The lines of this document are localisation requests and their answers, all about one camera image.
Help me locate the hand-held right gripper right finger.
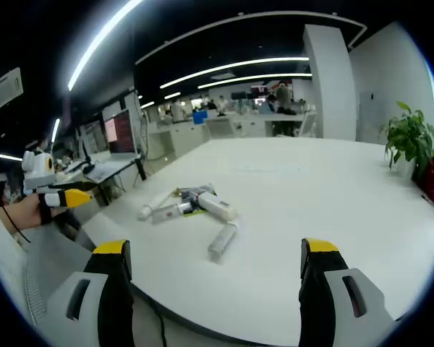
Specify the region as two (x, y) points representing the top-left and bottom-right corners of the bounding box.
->
(298, 236), (397, 347)

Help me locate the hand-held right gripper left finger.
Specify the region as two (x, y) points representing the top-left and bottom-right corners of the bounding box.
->
(43, 238), (135, 347)

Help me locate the clear cap skincare bottle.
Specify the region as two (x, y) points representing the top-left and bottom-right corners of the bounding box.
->
(206, 220), (242, 264)
(150, 200), (200, 225)

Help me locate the green black skincare sachet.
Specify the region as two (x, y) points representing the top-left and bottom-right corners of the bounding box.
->
(173, 183), (220, 218)

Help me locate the large white skincare tube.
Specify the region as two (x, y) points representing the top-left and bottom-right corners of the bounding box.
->
(197, 193), (242, 222)

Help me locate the person's left hand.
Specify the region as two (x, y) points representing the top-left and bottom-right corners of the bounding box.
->
(23, 193), (64, 227)

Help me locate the grey mesh chair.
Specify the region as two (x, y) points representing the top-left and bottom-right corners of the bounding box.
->
(21, 223), (97, 326)

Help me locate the white computer monitor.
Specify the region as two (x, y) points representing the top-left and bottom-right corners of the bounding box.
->
(104, 108), (140, 162)

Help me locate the white ceiling unit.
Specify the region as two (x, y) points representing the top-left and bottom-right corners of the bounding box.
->
(0, 67), (25, 116)

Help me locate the person in white shirt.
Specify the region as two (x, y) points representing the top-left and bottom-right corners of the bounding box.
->
(0, 202), (33, 319)

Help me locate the row of white office desks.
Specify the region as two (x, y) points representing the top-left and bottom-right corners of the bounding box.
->
(146, 108), (318, 160)

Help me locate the wide ceiling light strip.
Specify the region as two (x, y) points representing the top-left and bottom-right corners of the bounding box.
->
(67, 0), (145, 91)

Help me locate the white plant pot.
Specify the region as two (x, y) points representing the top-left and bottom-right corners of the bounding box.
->
(386, 153), (417, 181)

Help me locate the green potted plant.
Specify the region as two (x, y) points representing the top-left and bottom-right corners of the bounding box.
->
(379, 100), (434, 181)

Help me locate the thin ceiling light strip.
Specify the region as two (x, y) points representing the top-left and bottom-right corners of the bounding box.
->
(160, 56), (310, 90)
(197, 73), (313, 90)

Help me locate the white square pillar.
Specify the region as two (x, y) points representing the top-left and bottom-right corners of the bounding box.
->
(302, 24), (357, 142)

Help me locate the black wearable cable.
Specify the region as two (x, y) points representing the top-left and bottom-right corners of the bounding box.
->
(1, 205), (32, 244)

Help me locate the black floor cable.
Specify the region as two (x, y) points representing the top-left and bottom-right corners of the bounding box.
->
(144, 298), (167, 347)

